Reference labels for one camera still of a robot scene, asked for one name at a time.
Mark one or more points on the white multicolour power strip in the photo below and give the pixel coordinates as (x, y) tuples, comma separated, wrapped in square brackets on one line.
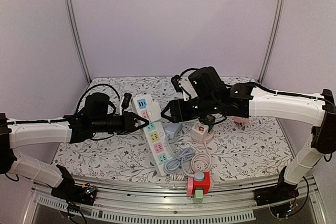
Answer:
[(154, 134)]

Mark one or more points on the white plug adapter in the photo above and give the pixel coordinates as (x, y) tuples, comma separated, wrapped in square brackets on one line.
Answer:
[(154, 111)]

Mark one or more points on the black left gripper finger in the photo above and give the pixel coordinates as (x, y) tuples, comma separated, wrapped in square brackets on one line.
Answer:
[(134, 128), (137, 119)]

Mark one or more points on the pink cube socket adapter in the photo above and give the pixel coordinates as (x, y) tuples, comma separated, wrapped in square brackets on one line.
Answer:
[(240, 120)]

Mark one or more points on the light blue power strip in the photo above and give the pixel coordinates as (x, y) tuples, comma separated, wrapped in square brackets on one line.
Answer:
[(172, 129)]

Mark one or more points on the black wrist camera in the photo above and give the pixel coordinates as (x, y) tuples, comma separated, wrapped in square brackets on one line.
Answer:
[(183, 85), (124, 102)]

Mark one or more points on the round pink socket base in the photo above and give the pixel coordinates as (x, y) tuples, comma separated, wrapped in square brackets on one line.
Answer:
[(200, 137)]

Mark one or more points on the floral patterned table mat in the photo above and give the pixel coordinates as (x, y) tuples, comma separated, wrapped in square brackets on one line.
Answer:
[(255, 149)]

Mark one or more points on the aluminium corner post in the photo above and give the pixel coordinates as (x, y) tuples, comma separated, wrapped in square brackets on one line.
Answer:
[(76, 40), (272, 40)]

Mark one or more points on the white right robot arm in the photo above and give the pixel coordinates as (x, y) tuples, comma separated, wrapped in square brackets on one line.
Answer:
[(248, 99)]

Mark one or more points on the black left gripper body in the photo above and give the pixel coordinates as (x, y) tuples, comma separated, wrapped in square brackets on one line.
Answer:
[(101, 125)]

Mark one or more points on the aluminium front rail frame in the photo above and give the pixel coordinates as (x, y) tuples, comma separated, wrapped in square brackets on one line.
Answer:
[(134, 202)]

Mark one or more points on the aluminium left corner post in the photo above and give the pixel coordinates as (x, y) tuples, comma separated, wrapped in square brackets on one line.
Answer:
[(76, 40)]

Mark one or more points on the dark green cube adapter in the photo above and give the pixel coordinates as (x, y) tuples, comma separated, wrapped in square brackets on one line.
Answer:
[(208, 120)]

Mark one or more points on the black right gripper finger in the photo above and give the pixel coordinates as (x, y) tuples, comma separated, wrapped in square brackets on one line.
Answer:
[(171, 107), (172, 118)]

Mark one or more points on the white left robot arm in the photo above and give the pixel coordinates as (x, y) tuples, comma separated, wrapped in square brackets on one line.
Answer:
[(15, 134)]

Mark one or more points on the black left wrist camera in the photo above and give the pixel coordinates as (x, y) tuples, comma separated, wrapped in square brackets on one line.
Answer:
[(124, 102)]

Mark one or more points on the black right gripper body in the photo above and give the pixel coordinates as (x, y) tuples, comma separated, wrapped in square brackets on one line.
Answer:
[(174, 110)]

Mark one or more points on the pink plug on red cube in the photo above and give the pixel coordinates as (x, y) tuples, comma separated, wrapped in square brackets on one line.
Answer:
[(189, 191)]

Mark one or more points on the aluminium right corner post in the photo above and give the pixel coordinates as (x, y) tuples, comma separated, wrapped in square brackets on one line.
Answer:
[(272, 40)]

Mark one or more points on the white cube adapter red print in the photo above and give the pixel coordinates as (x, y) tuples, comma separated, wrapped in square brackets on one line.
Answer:
[(199, 127)]

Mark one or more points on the red cube socket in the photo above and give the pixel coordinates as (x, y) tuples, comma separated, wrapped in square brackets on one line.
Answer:
[(201, 180)]

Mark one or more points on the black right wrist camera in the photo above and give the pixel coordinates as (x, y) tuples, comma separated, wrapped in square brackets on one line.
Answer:
[(183, 85)]

